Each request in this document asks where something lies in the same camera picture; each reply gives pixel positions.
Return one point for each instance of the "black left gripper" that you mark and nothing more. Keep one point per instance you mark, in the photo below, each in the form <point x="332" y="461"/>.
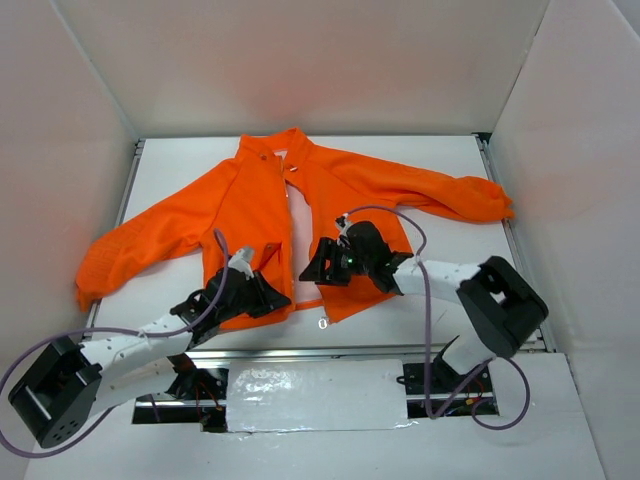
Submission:
<point x="257" y="292"/>

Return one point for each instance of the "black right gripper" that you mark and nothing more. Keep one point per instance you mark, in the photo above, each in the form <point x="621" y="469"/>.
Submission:
<point x="329" y="261"/>

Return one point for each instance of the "orange zip-up jacket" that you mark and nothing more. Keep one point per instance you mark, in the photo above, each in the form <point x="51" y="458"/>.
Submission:
<point x="245" y="198"/>

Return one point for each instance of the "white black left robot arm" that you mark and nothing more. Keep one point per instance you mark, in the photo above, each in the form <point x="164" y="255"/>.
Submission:
<point x="70" y="381"/>

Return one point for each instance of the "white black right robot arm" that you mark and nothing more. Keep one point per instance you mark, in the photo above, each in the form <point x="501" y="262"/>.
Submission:
<point x="503" y="309"/>

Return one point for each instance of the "white foam cover panel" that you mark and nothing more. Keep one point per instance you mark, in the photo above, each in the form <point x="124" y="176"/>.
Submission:
<point x="335" y="395"/>

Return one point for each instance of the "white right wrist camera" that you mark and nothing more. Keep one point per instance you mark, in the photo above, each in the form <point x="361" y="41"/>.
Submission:
<point x="343" y="224"/>

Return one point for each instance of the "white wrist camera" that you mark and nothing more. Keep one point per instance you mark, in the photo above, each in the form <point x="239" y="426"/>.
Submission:
<point x="241" y="261"/>
<point x="343" y="224"/>

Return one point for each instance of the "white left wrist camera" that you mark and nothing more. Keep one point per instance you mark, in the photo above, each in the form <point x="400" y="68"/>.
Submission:
<point x="241" y="261"/>

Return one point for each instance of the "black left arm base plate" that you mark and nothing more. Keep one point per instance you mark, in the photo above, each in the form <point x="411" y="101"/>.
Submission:
<point x="204" y="406"/>

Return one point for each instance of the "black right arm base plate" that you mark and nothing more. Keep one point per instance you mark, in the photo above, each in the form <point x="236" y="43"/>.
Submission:
<point x="412" y="379"/>

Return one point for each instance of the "aluminium table frame rail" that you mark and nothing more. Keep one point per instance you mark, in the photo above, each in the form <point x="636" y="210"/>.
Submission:
<point x="163" y="166"/>

